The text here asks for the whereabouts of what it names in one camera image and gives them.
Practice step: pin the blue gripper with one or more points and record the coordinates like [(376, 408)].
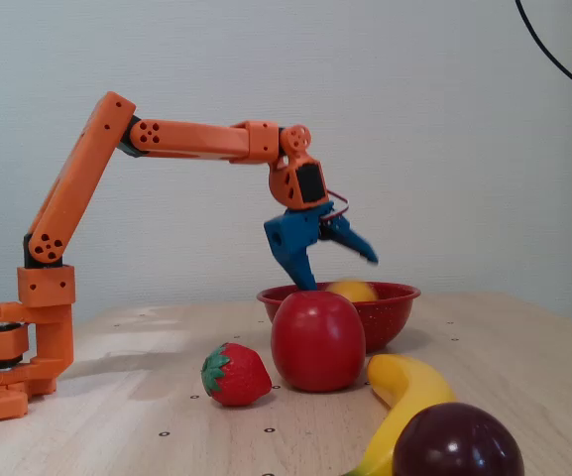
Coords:
[(292, 237)]

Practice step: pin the orange yellow toy peach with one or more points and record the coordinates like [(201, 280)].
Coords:
[(352, 291)]

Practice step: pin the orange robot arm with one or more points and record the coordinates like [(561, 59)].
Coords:
[(191, 141)]

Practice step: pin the red speckled enamel bowl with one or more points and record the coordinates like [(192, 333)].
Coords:
[(389, 310)]

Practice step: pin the red toy apple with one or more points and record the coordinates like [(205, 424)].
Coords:
[(317, 342)]

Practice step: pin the red toy strawberry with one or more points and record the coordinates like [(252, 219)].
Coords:
[(241, 377)]

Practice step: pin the yellow toy banana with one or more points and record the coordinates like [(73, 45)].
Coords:
[(409, 382)]

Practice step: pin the dark purple toy plum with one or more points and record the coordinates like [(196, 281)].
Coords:
[(456, 443)]

